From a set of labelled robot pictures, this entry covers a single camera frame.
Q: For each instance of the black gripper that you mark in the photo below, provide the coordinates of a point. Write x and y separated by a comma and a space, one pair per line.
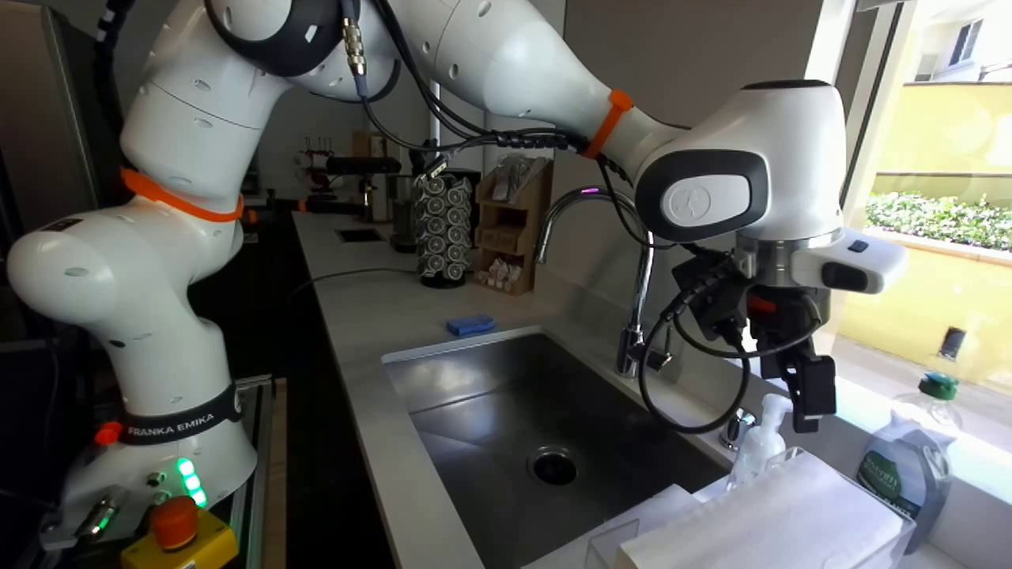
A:
724, 314

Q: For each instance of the clear pump soap bottle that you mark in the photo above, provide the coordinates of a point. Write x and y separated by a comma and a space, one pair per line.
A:
762, 448

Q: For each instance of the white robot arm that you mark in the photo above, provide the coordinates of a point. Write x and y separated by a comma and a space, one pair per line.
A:
759, 168

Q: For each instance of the clear green-label dish soap bottle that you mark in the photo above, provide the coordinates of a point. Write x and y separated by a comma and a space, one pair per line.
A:
906, 462

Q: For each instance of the chrome sink button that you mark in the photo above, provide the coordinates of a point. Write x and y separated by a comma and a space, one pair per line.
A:
737, 425

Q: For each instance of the white folded paper towel stack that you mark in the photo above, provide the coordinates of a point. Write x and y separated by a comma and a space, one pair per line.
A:
797, 516

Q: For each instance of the chrome kitchen faucet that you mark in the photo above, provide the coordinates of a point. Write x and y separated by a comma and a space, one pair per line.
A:
635, 345

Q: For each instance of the clear plastic container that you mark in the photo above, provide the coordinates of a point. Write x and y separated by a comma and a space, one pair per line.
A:
604, 544

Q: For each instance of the stainless steel sink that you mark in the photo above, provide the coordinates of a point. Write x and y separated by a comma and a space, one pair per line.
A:
533, 444

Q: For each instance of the wooden condiment organizer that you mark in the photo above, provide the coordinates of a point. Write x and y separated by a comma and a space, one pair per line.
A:
510, 212

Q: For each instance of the blue sponge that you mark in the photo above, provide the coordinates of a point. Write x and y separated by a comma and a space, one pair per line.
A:
470, 327

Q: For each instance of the black coffee machine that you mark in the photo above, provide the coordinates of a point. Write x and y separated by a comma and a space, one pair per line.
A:
353, 186

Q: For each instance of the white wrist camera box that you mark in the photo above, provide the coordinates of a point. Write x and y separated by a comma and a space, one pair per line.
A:
849, 261

